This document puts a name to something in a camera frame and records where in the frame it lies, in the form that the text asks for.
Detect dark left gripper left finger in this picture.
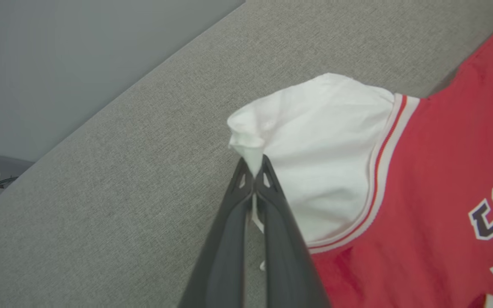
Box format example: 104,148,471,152
178,156,253,308

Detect grey fabric sofa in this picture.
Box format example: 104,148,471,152
0,0,493,308

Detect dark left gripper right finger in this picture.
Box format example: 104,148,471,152
253,154,330,308

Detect white partition panel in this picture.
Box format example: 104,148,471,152
0,0,246,162

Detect red and white jersey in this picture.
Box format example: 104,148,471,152
227,12,493,308

